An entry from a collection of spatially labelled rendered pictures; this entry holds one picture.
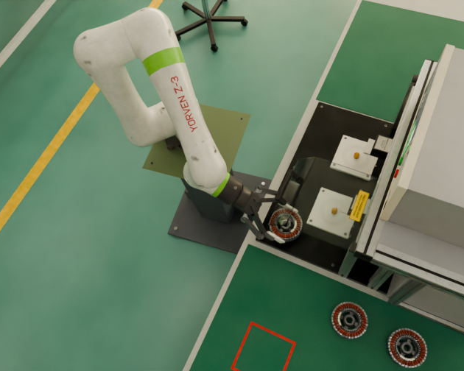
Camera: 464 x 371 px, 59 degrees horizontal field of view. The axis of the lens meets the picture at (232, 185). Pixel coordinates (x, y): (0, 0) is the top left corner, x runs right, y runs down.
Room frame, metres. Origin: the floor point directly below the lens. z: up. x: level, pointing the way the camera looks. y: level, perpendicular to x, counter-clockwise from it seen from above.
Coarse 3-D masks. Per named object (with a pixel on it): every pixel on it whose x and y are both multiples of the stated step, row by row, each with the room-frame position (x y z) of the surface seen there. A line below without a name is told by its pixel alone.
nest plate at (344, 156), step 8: (344, 136) 0.76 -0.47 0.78; (344, 144) 0.72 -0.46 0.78; (352, 144) 0.71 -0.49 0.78; (360, 144) 0.70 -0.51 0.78; (336, 152) 0.70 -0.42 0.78; (344, 152) 0.69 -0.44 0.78; (352, 152) 0.68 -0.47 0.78; (360, 152) 0.67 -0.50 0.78; (336, 160) 0.67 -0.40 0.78; (344, 160) 0.66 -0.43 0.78; (352, 160) 0.65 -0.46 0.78; (360, 160) 0.64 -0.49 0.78; (368, 160) 0.63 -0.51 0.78; (376, 160) 0.62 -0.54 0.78; (352, 168) 0.62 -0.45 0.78; (360, 168) 0.61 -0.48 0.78; (368, 168) 0.60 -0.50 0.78
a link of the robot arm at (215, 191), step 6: (186, 162) 0.68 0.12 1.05; (186, 168) 0.65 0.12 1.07; (186, 174) 0.63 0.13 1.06; (228, 174) 0.62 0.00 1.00; (186, 180) 0.63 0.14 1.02; (192, 186) 0.61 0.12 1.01; (198, 186) 0.59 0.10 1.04; (222, 186) 0.58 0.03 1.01; (210, 192) 0.58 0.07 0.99; (216, 192) 0.58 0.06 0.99
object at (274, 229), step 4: (272, 228) 0.46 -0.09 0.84; (276, 228) 0.45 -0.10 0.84; (284, 228) 0.45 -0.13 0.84; (288, 228) 0.45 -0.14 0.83; (272, 232) 0.45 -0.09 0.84; (276, 232) 0.44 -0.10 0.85; (280, 232) 0.44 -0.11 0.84; (288, 232) 0.43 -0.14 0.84; (292, 232) 0.42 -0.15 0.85; (296, 232) 0.42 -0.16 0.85; (300, 232) 0.43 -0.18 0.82; (280, 236) 0.42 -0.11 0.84; (284, 236) 0.42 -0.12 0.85; (288, 236) 0.41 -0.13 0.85; (292, 236) 0.41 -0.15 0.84; (296, 236) 0.41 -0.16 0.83; (284, 240) 0.41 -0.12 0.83; (288, 240) 0.41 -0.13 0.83; (292, 240) 0.41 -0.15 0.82
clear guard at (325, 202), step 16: (304, 160) 0.58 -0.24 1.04; (320, 160) 0.55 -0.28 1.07; (304, 176) 0.51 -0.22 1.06; (320, 176) 0.50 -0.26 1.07; (336, 176) 0.48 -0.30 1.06; (352, 176) 0.47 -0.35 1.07; (368, 176) 0.45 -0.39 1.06; (288, 192) 0.49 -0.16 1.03; (304, 192) 0.46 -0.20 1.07; (320, 192) 0.45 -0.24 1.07; (336, 192) 0.43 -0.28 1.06; (352, 192) 0.42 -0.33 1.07; (368, 192) 0.41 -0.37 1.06; (288, 208) 0.43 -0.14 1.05; (304, 208) 0.41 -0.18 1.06; (320, 208) 0.40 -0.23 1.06; (336, 208) 0.39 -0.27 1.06; (352, 208) 0.37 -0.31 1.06; (368, 208) 0.36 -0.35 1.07; (272, 224) 0.41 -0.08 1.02; (288, 224) 0.38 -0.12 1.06; (304, 224) 0.37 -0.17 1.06; (320, 224) 0.35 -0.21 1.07; (336, 224) 0.34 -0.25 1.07; (352, 224) 0.33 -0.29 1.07; (336, 240) 0.30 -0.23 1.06; (352, 240) 0.29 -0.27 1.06
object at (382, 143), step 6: (378, 138) 0.64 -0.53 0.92; (384, 138) 0.63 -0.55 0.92; (390, 138) 0.62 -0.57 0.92; (372, 144) 0.64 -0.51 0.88; (378, 144) 0.61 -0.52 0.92; (384, 144) 0.61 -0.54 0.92; (390, 144) 0.60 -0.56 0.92; (366, 150) 0.62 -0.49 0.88; (372, 150) 0.60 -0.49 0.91; (378, 150) 0.59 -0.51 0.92; (384, 150) 0.59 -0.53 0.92; (378, 156) 0.59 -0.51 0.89; (384, 156) 0.58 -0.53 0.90
